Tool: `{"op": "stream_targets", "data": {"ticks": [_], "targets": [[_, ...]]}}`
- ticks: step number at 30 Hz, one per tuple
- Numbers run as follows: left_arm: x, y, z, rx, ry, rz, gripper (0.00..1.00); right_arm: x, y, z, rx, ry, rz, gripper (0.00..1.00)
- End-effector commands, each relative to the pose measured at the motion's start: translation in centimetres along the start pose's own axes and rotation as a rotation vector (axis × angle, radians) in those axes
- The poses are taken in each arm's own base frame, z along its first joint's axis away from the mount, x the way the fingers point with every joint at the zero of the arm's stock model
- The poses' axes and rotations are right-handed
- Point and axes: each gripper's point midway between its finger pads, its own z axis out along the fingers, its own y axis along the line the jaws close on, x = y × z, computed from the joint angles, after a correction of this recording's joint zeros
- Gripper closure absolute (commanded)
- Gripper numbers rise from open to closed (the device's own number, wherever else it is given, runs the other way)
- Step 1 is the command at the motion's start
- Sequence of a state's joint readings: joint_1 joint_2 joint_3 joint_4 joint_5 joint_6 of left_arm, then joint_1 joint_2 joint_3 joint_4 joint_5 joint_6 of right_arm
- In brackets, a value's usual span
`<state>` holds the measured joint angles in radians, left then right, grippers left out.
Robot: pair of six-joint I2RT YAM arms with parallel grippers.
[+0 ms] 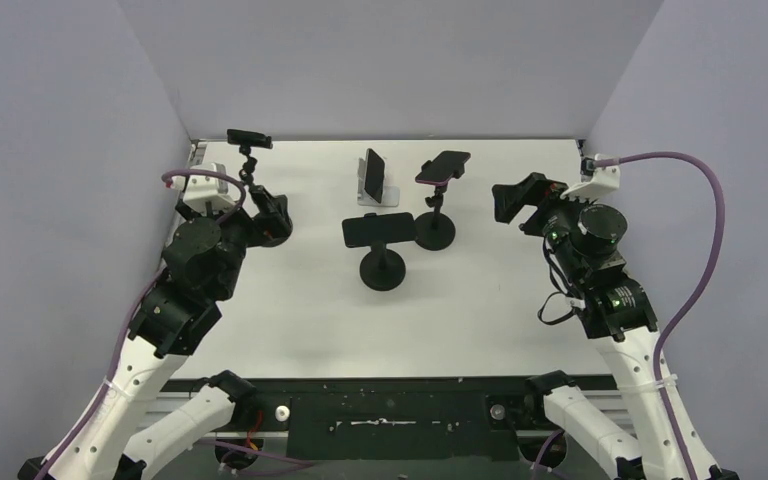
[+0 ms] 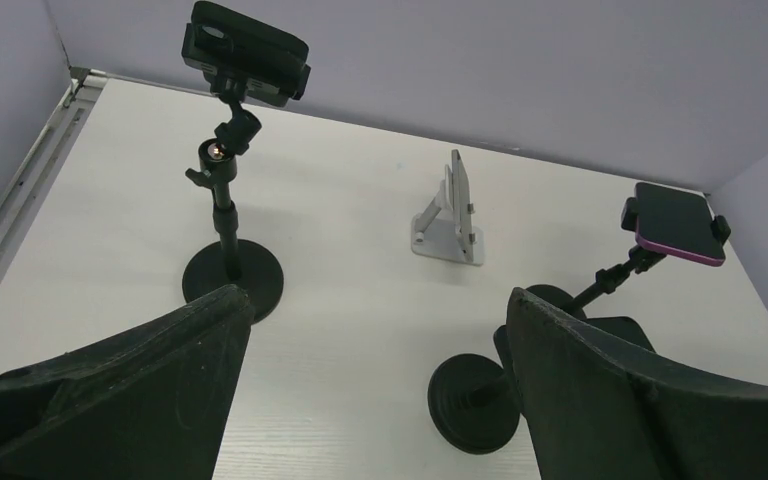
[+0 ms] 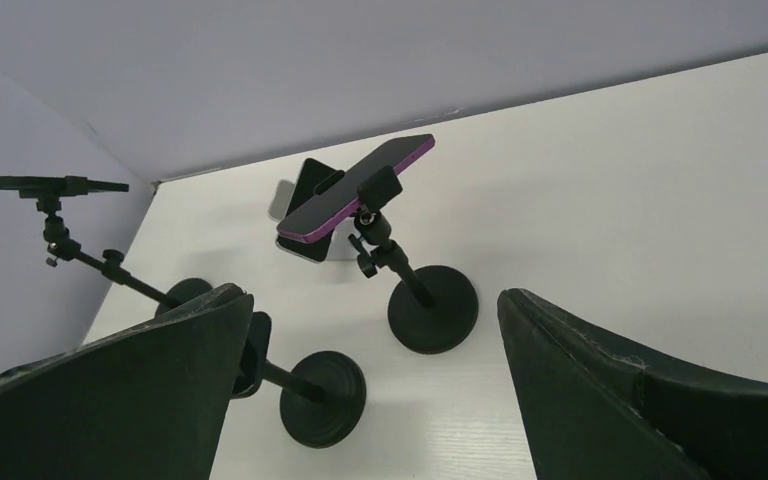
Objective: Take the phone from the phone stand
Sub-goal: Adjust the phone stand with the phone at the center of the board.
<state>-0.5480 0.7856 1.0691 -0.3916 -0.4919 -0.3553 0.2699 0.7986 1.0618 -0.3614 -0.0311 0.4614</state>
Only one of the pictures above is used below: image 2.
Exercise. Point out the black phone on tall stand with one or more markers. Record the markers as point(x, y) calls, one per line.
point(256, 59)

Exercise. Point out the purple phone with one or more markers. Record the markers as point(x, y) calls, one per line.
point(679, 223)

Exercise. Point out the black tall phone stand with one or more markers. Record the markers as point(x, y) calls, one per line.
point(231, 260)

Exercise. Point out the silver phone on white stand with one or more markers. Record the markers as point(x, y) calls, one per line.
point(461, 199)

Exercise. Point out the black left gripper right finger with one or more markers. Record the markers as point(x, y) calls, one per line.
point(600, 407)

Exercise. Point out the white folding phone stand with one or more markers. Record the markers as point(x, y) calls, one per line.
point(444, 231)

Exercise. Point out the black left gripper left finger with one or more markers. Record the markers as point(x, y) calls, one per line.
point(151, 402)

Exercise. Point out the aluminium side rail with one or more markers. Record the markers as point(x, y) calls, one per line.
point(54, 139)

